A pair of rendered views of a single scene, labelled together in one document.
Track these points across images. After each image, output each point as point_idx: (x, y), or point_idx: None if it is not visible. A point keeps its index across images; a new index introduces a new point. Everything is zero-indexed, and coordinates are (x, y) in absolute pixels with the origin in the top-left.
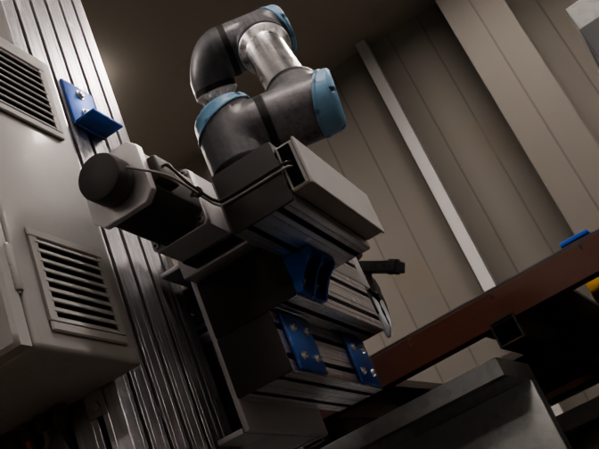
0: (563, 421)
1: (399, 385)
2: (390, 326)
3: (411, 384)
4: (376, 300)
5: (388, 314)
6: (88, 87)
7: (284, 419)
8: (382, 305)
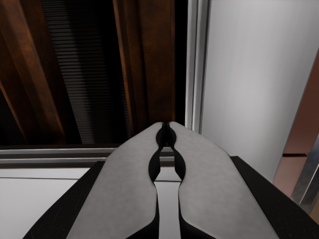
0: None
1: (63, 145)
2: (159, 124)
3: (2, 149)
4: (206, 225)
5: (113, 164)
6: None
7: None
8: (123, 205)
